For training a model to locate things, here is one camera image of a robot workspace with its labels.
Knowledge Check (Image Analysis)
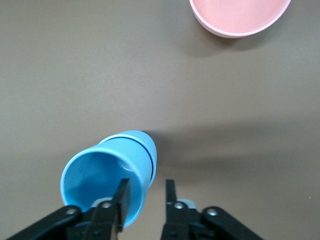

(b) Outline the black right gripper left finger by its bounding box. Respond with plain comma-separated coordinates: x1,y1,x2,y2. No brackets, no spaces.
0,178,131,240

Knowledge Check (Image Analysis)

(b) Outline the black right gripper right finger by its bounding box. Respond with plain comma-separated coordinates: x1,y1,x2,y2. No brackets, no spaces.
159,178,266,240

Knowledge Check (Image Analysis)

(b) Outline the brown table cloth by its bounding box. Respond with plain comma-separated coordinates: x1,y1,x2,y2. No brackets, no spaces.
0,0,320,240

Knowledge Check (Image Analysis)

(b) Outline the pink bowl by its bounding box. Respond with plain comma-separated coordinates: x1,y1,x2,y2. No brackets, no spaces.
188,0,292,39

